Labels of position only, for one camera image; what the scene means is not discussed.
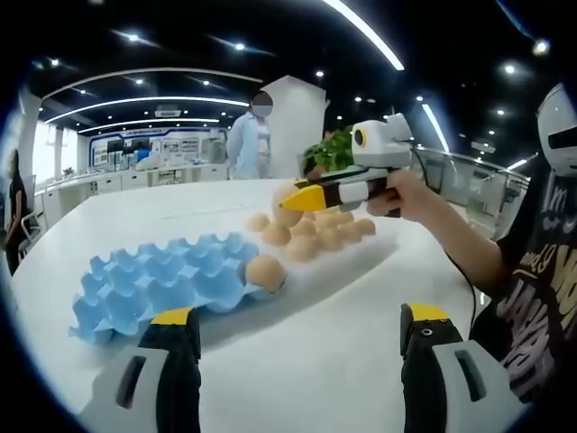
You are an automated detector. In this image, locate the operator in black shirt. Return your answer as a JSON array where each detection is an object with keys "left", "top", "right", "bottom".
[{"left": 468, "top": 169, "right": 577, "bottom": 405}]

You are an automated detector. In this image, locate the blue egg tray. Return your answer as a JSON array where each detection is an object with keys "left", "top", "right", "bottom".
[{"left": 68, "top": 232, "right": 289, "bottom": 346}]

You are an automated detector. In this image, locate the row of white cabinets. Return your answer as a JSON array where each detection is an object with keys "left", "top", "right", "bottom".
[{"left": 33, "top": 161, "right": 229, "bottom": 217}]

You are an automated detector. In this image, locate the white foam egg holder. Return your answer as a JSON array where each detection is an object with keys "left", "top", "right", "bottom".
[{"left": 200, "top": 209, "right": 401, "bottom": 349}]

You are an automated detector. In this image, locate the person's right hand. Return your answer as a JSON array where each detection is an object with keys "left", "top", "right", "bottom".
[{"left": 365, "top": 170, "right": 435, "bottom": 223}]

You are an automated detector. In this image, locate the long white ceiling light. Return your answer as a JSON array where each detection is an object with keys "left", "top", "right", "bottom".
[{"left": 322, "top": 0, "right": 406, "bottom": 71}]

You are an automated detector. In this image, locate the white table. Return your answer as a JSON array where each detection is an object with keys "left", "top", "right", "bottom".
[{"left": 11, "top": 178, "right": 533, "bottom": 433}]

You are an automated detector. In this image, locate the single brown egg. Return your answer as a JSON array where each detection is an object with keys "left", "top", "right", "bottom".
[
  {"left": 244, "top": 253, "right": 289, "bottom": 294},
  {"left": 271, "top": 184, "right": 302, "bottom": 229}
]

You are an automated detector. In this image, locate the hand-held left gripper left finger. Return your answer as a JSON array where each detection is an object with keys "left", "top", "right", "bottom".
[{"left": 78, "top": 306, "right": 203, "bottom": 433}]

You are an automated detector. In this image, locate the glass railing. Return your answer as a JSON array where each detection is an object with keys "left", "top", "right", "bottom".
[{"left": 417, "top": 148, "right": 536, "bottom": 231}]

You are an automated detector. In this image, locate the white square pillar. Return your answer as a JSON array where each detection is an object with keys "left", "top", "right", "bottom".
[{"left": 261, "top": 75, "right": 326, "bottom": 180}]

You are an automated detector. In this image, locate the blue-framed display wall panel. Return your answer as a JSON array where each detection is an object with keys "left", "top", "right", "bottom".
[{"left": 87, "top": 125, "right": 226, "bottom": 169}]

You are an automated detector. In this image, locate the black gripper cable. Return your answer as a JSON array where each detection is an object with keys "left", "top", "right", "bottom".
[{"left": 412, "top": 146, "right": 480, "bottom": 330}]

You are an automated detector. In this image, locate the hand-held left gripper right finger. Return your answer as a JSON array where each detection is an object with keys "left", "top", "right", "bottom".
[{"left": 398, "top": 302, "right": 527, "bottom": 433}]

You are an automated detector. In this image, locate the group of brown eggs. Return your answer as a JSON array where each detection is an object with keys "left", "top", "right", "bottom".
[{"left": 246, "top": 209, "right": 377, "bottom": 263}]

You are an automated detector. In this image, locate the green potted plant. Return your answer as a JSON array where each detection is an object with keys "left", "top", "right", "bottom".
[{"left": 302, "top": 128, "right": 357, "bottom": 175}]

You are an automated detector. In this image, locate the white worn device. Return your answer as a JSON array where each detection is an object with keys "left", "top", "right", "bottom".
[{"left": 536, "top": 83, "right": 577, "bottom": 175}]

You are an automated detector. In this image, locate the grey office chair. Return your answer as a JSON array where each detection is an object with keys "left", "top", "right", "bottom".
[{"left": 17, "top": 211, "right": 40, "bottom": 263}]

